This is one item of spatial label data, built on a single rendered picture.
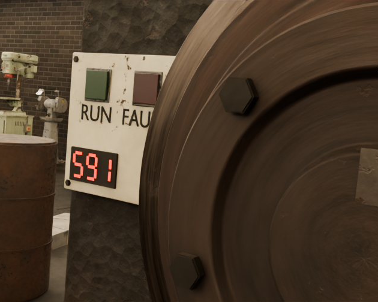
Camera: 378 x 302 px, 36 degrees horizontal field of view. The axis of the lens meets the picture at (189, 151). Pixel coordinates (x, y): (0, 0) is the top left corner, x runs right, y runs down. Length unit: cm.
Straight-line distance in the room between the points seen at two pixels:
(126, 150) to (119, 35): 15
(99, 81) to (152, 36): 9
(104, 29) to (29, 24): 951
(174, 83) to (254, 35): 9
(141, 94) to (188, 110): 22
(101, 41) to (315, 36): 46
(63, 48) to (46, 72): 55
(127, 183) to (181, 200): 32
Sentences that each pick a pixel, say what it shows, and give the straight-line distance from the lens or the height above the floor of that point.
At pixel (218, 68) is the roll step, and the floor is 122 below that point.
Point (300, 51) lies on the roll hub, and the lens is 35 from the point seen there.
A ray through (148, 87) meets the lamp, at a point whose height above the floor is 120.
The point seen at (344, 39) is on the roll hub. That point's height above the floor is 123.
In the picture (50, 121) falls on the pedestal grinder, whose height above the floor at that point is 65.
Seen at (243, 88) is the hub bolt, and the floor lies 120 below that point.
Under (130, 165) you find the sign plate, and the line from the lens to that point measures 70.
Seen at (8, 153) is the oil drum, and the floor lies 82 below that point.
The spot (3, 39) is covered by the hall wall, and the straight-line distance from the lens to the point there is 1076.
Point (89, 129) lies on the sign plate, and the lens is 75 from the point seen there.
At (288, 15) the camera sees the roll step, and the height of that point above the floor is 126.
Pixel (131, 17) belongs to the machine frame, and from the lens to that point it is 74.
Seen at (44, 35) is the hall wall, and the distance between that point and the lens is 995.
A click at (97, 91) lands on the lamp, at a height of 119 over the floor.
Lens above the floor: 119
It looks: 5 degrees down
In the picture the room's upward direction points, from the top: 5 degrees clockwise
